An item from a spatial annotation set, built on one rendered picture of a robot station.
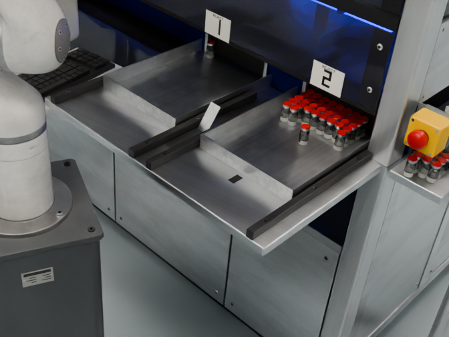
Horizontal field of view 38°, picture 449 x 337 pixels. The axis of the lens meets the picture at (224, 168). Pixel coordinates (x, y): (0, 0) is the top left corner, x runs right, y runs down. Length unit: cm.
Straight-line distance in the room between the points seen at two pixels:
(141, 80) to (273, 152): 43
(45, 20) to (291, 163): 63
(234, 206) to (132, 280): 111
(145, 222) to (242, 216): 104
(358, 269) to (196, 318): 75
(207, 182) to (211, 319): 97
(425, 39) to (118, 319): 138
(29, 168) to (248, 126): 55
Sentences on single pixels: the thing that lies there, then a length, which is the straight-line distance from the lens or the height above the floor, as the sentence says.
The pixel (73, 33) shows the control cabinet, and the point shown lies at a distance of 207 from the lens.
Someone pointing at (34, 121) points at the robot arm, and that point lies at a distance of 118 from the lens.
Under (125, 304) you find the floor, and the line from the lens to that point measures 229.
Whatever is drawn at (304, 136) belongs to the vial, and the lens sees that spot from 149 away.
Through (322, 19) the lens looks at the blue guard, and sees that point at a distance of 146.
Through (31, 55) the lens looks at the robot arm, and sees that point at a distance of 107.
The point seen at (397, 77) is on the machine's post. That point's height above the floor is 109.
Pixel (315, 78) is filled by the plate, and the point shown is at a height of 101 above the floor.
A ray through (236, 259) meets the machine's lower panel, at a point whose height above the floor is 32.
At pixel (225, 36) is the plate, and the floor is 100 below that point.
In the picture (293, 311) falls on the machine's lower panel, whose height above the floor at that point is 28.
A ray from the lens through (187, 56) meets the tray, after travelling 183.
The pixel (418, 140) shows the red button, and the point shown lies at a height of 100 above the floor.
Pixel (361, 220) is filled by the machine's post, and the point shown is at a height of 71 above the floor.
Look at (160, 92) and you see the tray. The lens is 165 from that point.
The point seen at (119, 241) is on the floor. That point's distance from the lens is 251.
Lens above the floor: 171
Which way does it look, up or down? 36 degrees down
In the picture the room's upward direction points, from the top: 6 degrees clockwise
